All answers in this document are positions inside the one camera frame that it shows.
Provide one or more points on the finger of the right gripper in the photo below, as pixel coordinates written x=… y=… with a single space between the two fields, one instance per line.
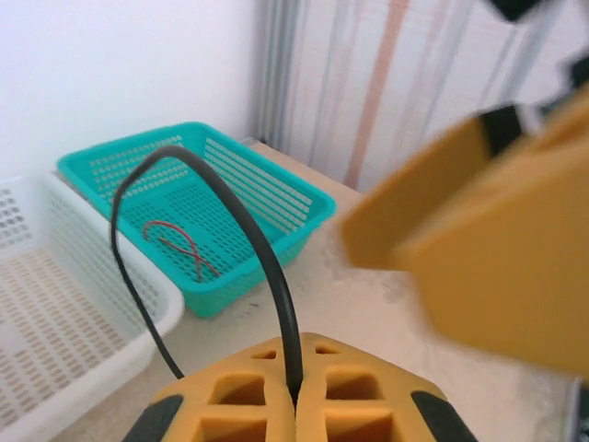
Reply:
x=437 y=184
x=506 y=276

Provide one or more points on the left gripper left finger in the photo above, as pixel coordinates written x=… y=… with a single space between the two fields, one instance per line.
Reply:
x=239 y=414

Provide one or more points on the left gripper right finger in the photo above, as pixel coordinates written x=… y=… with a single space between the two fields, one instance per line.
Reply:
x=359 y=414

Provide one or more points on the teal plastic basket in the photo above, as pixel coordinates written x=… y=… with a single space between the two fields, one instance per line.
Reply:
x=257 y=193

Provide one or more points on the white plastic basket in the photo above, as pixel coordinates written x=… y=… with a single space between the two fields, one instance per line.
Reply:
x=69 y=299

